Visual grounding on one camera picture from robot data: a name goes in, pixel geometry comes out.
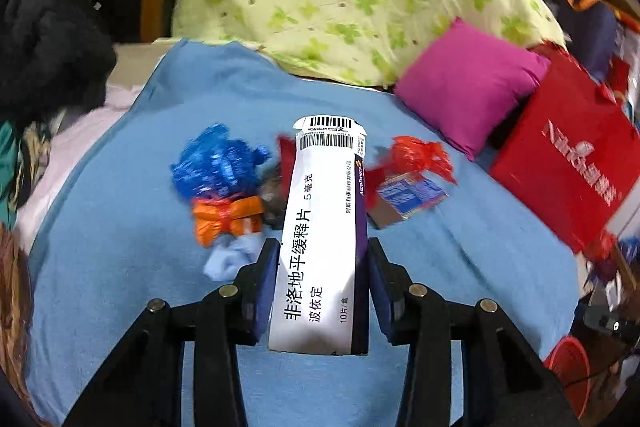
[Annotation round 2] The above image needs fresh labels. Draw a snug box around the blue plastic wrapper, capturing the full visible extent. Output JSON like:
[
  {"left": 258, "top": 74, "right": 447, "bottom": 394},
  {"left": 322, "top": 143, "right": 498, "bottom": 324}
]
[{"left": 171, "top": 123, "right": 272, "bottom": 202}]

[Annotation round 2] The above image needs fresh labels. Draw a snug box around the green cloth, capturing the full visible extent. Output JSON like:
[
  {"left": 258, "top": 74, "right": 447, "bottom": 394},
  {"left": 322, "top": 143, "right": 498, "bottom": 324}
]
[{"left": 0, "top": 121, "right": 23, "bottom": 220}]

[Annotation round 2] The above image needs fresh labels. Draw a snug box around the dark wrapper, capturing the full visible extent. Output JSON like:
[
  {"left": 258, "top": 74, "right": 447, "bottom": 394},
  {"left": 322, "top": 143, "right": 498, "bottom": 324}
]
[{"left": 257, "top": 167, "right": 291, "bottom": 233}]

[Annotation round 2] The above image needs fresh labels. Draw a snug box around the magenta pillow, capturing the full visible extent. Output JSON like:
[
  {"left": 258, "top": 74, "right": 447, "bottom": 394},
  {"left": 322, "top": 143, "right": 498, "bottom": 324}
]
[{"left": 395, "top": 18, "right": 551, "bottom": 162}]

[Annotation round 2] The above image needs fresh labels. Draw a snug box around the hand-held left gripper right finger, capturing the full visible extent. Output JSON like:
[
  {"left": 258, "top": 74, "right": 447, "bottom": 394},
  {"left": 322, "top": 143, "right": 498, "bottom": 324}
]
[{"left": 367, "top": 237, "right": 583, "bottom": 427}]

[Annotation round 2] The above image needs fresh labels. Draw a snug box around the small blue printed box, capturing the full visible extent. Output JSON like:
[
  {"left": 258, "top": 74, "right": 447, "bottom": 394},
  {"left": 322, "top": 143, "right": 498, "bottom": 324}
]
[{"left": 365, "top": 172, "right": 448, "bottom": 230}]

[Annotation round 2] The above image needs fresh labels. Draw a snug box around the brown patterned cloth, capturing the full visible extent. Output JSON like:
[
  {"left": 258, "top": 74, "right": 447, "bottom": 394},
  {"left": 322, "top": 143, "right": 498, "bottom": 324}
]
[{"left": 0, "top": 227, "right": 36, "bottom": 400}]

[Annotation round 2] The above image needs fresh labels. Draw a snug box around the navy blue bag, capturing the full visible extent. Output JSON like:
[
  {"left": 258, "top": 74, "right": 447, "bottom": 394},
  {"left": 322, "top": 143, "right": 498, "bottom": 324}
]
[{"left": 557, "top": 0, "right": 621, "bottom": 78}]

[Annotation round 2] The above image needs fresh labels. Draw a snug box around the red plastic mesh basket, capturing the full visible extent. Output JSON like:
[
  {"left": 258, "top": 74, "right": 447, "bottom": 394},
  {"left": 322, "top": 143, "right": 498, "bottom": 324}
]
[{"left": 542, "top": 337, "right": 593, "bottom": 418}]

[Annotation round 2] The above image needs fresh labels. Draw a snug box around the pale bedsheet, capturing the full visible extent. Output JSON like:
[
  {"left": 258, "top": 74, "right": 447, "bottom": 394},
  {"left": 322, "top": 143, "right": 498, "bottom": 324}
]
[{"left": 15, "top": 44, "right": 166, "bottom": 253}]

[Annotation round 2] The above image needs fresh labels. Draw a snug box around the blue blanket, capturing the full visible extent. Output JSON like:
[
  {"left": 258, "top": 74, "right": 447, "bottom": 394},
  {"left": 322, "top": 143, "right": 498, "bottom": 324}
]
[{"left": 25, "top": 39, "right": 581, "bottom": 427}]

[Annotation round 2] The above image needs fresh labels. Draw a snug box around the orange wrapper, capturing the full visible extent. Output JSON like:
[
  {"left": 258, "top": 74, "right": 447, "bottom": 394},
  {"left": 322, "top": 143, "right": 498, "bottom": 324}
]
[{"left": 192, "top": 194, "right": 266, "bottom": 249}]

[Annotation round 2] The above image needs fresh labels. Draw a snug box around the black fluffy cloth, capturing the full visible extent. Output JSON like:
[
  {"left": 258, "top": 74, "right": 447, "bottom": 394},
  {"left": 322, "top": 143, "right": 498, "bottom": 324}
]
[{"left": 0, "top": 0, "right": 118, "bottom": 122}]

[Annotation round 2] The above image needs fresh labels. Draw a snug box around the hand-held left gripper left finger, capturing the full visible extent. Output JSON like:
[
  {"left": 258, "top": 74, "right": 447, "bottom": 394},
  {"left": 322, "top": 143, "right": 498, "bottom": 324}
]
[{"left": 62, "top": 237, "right": 281, "bottom": 427}]

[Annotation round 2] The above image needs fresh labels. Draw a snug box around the red paper bag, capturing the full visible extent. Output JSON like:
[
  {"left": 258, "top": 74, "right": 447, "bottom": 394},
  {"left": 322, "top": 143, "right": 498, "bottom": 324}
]
[{"left": 489, "top": 44, "right": 640, "bottom": 253}]

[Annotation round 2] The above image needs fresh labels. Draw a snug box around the light blue wrapper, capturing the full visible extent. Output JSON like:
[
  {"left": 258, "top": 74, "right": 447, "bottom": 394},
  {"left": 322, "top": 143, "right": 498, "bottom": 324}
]
[{"left": 202, "top": 234, "right": 266, "bottom": 283}]

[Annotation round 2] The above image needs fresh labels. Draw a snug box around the red plastic wrapper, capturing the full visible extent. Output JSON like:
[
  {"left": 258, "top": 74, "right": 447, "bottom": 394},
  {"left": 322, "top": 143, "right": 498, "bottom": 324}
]
[
  {"left": 372, "top": 136, "right": 458, "bottom": 188},
  {"left": 277, "top": 134, "right": 299, "bottom": 188}
]

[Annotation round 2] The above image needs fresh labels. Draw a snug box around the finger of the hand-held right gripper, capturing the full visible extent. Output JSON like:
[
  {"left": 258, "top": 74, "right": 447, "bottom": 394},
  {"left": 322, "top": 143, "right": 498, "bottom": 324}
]
[{"left": 582, "top": 307, "right": 640, "bottom": 343}]

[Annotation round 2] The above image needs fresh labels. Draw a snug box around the white purple medicine box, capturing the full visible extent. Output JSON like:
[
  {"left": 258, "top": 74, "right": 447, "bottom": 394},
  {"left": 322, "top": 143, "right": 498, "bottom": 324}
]
[{"left": 268, "top": 114, "right": 371, "bottom": 356}]

